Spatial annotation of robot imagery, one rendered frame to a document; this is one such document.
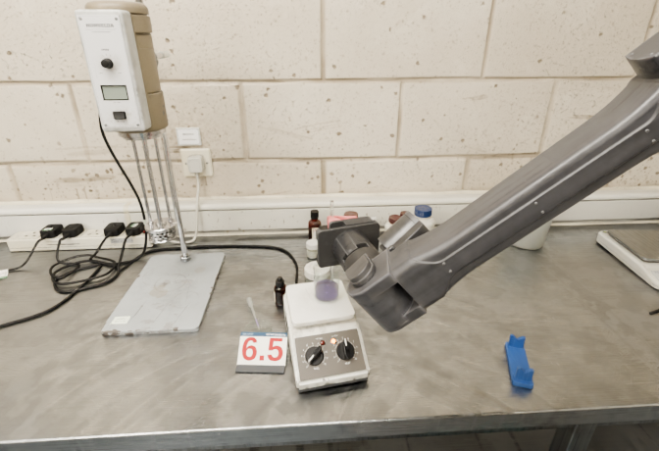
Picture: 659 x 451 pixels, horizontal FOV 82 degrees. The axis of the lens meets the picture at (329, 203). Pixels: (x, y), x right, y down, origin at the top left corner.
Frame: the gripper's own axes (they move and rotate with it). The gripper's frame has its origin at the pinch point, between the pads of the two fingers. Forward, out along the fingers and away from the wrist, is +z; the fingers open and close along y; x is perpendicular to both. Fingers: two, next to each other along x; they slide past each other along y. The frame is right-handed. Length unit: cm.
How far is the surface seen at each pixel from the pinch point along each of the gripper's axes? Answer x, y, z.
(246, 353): 24.2, 17.4, -1.7
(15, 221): 19, 76, 64
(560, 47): -27, -76, 30
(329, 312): 17.1, 1.7, -3.6
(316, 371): 22.3, 6.5, -11.4
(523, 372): 23.1, -27.7, -22.0
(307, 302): 17.1, 4.8, 0.4
